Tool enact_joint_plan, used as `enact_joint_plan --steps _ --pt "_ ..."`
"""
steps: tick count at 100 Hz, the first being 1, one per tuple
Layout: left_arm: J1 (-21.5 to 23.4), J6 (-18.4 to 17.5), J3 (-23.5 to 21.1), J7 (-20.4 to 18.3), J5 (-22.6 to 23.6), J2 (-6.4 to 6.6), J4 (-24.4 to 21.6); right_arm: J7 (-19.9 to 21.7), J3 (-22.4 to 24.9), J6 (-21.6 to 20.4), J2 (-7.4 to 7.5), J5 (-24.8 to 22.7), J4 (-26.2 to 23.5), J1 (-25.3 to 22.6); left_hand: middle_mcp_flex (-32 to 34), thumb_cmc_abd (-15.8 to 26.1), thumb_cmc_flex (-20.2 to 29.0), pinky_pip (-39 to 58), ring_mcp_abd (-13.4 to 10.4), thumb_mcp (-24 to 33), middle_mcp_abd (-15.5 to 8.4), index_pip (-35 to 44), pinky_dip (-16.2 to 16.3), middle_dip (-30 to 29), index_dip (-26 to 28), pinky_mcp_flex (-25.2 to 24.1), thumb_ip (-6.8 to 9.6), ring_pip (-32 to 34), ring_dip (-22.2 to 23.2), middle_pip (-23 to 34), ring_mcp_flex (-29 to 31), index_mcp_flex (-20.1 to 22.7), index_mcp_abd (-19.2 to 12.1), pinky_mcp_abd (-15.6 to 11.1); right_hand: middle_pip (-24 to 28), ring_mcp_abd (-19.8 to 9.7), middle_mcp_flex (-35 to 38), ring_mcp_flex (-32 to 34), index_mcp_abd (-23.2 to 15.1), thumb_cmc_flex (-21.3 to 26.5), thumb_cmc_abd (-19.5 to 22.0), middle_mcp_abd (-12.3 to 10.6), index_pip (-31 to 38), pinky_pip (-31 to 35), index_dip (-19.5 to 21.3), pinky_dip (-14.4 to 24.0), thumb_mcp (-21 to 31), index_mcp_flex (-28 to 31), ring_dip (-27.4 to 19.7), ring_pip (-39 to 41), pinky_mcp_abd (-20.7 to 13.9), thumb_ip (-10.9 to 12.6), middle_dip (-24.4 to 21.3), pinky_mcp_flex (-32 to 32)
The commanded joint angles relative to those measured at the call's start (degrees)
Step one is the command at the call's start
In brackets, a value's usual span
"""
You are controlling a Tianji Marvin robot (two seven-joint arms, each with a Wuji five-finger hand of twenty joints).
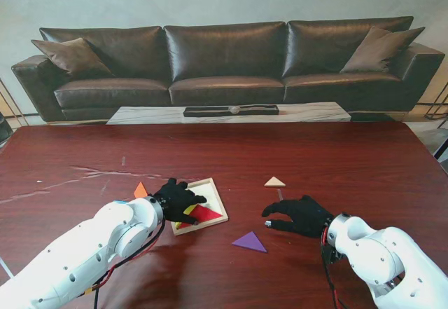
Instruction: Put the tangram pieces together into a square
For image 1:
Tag brown throw pillow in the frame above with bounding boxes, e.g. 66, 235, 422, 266
339, 26, 426, 74
31, 37, 113, 78

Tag red and black right arm cables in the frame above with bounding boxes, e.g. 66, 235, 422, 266
320, 228, 347, 309

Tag red and black left arm cables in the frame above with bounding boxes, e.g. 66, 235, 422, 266
83, 217, 166, 309

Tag long black decorative tray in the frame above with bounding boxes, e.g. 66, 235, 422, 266
183, 104, 280, 117

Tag thin metal side table frame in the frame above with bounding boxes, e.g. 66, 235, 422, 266
0, 77, 31, 128
416, 77, 448, 130

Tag square wooden puzzle tray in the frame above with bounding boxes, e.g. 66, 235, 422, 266
170, 177, 230, 237

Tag red and black arm cables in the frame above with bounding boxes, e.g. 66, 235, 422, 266
83, 217, 166, 309
320, 228, 347, 309

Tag large red tangram triangle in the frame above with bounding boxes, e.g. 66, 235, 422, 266
178, 205, 223, 228

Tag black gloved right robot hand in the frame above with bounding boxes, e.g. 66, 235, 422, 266
261, 195, 334, 239

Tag purple tangram triangle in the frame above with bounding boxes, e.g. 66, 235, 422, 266
231, 231, 267, 254

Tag dark brown leather sofa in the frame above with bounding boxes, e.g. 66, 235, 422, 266
10, 15, 445, 123

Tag large yellow tangram triangle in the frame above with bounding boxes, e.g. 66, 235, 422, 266
175, 205, 199, 228

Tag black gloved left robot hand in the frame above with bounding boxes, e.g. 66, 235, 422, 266
153, 178, 208, 226

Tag grey marble coffee table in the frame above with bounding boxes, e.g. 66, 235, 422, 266
106, 102, 352, 125

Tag black chair edge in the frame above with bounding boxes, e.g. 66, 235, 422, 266
0, 112, 15, 149

